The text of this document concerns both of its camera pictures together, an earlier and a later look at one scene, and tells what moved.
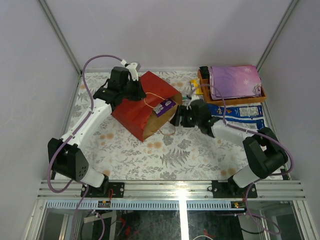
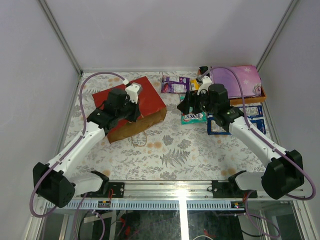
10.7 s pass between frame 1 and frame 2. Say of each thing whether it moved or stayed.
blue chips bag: stayed
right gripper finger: moved
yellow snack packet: stayed
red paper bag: moved
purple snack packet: moved
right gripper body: moved
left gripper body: moved
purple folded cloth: stayed
